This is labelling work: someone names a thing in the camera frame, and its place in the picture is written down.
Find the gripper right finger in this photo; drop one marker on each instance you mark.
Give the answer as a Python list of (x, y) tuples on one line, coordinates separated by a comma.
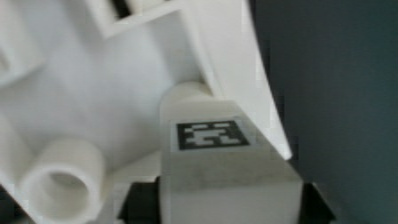
[(315, 210)]

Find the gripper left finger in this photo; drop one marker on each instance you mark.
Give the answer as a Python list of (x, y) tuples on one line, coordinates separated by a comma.
[(141, 204)]

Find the white chair leg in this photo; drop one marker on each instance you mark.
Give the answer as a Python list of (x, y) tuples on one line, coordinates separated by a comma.
[(228, 182)]

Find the white chair seat part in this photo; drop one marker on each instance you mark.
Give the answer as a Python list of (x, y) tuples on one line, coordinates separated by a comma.
[(95, 56)]

